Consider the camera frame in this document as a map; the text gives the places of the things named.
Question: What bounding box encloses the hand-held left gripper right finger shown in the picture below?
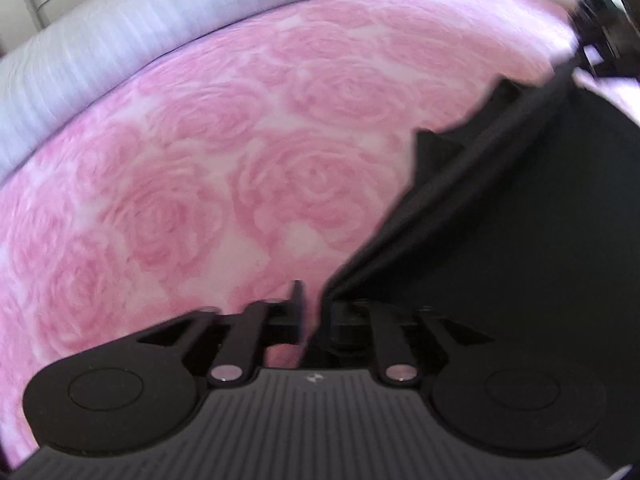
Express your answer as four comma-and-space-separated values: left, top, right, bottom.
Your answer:
322, 297, 482, 387

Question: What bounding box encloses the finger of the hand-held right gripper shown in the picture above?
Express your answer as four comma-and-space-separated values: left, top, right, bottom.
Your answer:
570, 0, 628, 77

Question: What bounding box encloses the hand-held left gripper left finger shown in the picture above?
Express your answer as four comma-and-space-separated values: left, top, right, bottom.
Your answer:
134, 280, 306, 389

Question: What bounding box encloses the dark teal long-sleeved shirt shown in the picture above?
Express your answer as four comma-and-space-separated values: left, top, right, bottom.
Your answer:
299, 57, 640, 480

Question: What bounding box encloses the pink rose-patterned blanket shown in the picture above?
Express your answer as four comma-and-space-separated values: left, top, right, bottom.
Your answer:
0, 0, 583, 465

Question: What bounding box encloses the white ribbed quilt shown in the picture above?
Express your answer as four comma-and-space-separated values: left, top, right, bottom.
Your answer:
0, 0, 433, 185

